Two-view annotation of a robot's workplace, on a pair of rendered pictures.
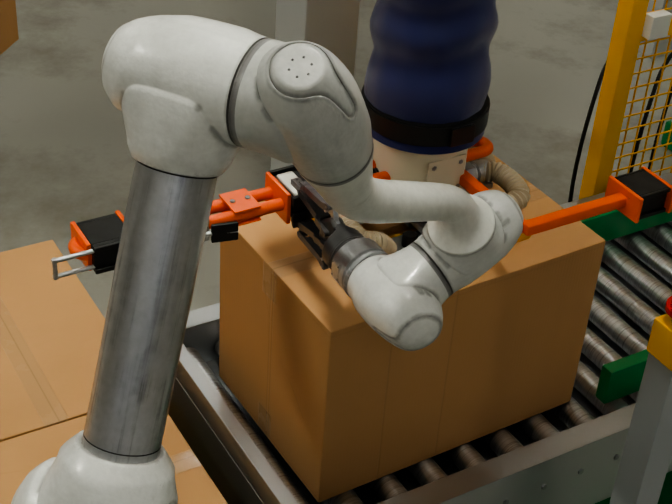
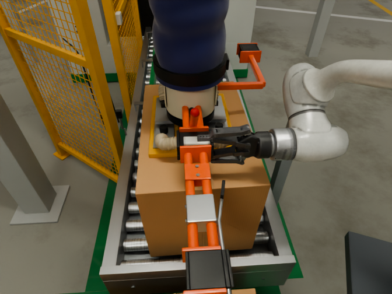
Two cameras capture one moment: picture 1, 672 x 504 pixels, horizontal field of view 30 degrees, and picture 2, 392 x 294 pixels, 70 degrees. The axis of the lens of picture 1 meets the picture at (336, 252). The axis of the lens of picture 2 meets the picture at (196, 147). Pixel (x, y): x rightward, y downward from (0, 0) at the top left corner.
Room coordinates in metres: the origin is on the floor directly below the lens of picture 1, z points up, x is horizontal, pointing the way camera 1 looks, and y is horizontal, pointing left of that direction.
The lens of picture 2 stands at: (1.55, 0.56, 1.60)
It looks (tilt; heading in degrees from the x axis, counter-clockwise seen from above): 43 degrees down; 299
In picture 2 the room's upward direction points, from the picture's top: straight up
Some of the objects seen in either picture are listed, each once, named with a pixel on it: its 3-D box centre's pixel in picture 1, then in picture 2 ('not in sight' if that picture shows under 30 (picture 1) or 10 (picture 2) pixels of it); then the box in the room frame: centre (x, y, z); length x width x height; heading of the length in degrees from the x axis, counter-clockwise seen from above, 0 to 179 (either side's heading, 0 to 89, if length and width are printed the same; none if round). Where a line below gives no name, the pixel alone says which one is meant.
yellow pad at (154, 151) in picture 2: not in sight; (164, 119); (2.04, -0.09, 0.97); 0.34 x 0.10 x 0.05; 122
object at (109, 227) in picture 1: (103, 240); (202, 274); (1.65, 0.37, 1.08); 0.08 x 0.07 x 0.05; 122
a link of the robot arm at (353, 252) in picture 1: (361, 267); (279, 144); (1.63, -0.04, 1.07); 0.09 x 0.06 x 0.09; 122
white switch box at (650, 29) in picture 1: (656, 24); (118, 18); (2.78, -0.72, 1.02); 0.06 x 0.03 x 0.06; 122
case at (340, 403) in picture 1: (403, 311); (195, 162); (1.94, -0.14, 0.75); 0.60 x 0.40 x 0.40; 124
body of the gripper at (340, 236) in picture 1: (338, 243); (252, 144); (1.69, 0.00, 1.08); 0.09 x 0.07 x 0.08; 32
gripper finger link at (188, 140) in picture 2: (293, 184); (196, 140); (1.82, 0.08, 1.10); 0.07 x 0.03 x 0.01; 32
